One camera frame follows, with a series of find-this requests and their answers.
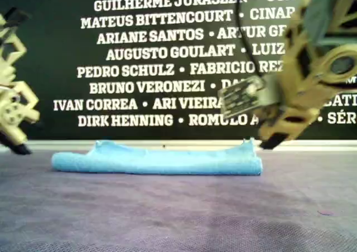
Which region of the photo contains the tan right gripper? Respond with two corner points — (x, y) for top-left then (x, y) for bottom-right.
(258, 95), (320, 150)

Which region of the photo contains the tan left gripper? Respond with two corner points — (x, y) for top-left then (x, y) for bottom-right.
(0, 81), (40, 155)

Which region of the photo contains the blue microfiber cloth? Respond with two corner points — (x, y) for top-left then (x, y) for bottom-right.
(51, 138), (263, 176)

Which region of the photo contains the black banner with white names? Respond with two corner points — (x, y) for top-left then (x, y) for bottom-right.
(0, 0), (357, 141)

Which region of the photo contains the purple fabric table mat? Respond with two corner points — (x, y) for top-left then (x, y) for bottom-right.
(0, 148), (357, 252)

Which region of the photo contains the black wrist camera circuit board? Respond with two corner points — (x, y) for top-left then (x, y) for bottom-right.
(216, 76), (283, 117)

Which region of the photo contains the aluminium frame rail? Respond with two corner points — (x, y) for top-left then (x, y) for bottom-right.
(0, 139), (357, 152)

